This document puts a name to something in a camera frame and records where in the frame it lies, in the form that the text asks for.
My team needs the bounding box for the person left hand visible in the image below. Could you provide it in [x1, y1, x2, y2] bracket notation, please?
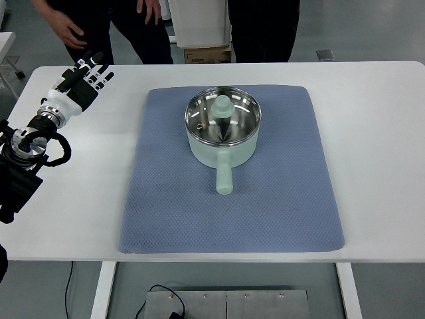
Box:
[45, 9, 87, 49]

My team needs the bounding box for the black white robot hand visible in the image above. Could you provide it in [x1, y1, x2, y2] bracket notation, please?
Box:
[39, 51, 114, 122]

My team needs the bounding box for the person right hand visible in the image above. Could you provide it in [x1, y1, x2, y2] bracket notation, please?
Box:
[136, 0, 162, 25]

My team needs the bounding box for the green pot with handle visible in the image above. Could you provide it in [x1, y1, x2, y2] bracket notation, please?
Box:
[186, 127, 260, 195]

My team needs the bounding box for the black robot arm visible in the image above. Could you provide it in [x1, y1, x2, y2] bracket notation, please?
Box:
[1, 106, 72, 224]

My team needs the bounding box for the person in black clothes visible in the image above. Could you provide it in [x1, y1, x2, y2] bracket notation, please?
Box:
[30, 0, 174, 65]

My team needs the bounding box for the white cabinet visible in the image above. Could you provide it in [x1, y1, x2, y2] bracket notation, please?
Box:
[169, 0, 231, 49]

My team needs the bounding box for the white cart at left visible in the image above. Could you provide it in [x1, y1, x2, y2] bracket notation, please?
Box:
[1, 32, 25, 100]

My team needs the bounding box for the brown cardboard box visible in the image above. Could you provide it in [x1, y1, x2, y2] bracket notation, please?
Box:
[183, 45, 232, 64]

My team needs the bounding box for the glass lid green knob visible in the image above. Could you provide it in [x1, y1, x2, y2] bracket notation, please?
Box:
[185, 86, 261, 147]

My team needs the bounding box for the grey floor plate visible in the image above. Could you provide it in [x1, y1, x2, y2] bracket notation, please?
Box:
[316, 50, 335, 61]

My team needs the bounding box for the white table leg left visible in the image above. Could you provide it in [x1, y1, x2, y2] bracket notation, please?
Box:
[90, 261, 117, 319]

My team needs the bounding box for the white table leg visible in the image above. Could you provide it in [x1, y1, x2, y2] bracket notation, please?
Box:
[335, 263, 363, 319]
[90, 261, 117, 319]

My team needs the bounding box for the blue textured mat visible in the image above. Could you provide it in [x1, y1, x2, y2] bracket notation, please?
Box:
[119, 85, 345, 254]

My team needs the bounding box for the white table leg right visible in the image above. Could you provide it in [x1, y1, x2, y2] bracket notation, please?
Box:
[335, 263, 363, 319]

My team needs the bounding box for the black power cable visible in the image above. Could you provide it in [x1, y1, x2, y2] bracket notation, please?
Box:
[64, 261, 187, 319]

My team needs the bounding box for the metal base plate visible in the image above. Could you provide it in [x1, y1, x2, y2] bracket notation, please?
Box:
[143, 290, 310, 318]

